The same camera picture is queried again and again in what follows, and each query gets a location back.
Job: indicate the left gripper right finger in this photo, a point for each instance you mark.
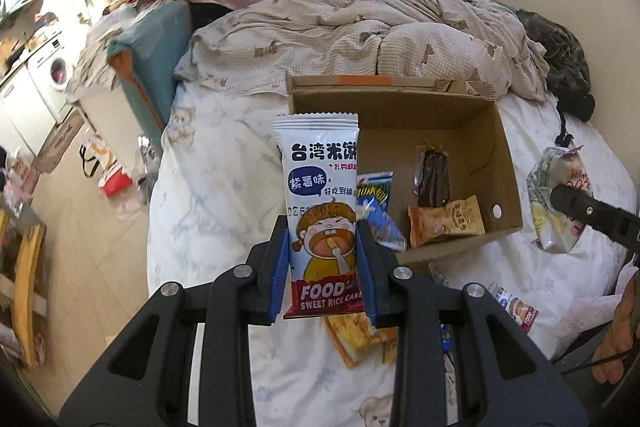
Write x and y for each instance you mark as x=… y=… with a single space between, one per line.
x=503 y=379

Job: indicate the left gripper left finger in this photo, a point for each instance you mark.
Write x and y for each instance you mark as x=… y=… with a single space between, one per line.
x=143 y=377

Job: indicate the white red large snack bag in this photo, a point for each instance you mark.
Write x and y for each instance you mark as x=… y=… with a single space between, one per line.
x=558 y=175

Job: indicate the yellow brown cracker packet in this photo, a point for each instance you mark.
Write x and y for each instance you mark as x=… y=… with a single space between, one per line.
x=354 y=337

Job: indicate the orange biscuit packet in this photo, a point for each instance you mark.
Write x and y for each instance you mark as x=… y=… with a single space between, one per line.
x=459 y=218

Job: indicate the dark brown snack packet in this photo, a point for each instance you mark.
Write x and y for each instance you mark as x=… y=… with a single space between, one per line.
x=431 y=177

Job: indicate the blue milk candy bag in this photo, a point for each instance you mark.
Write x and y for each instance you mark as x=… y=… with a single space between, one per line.
x=373 y=197

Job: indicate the white rice cake packet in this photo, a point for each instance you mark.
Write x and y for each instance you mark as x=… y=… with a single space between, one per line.
x=320 y=162

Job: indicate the person's right hand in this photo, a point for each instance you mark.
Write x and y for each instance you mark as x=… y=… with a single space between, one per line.
x=619 y=338

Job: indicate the small cartoon snack packet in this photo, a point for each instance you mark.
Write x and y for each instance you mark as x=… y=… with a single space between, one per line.
x=521 y=312

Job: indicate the camouflage jacket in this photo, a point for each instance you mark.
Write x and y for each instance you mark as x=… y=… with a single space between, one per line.
x=568 y=78

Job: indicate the wooden yellow chair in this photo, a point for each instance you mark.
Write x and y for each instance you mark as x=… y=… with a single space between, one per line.
x=21 y=246

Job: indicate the red white bag on floor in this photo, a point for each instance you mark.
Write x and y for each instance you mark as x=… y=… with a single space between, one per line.
x=114 y=180

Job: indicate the white floral bed sheet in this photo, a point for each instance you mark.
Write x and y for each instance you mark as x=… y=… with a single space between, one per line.
x=220 y=191

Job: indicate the brown cardboard box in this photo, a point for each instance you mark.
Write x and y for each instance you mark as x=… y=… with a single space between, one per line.
x=440 y=141

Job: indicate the brown floor mat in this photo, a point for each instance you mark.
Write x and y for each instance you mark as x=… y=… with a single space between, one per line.
x=58 y=142

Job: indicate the white kitchen cabinet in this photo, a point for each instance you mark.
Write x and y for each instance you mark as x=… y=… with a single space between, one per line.
x=26 y=121

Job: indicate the beige checked bear duvet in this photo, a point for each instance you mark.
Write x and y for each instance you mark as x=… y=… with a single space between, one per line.
x=256 y=49

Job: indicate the white washing machine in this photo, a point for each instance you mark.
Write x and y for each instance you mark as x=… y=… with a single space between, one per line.
x=50 y=67

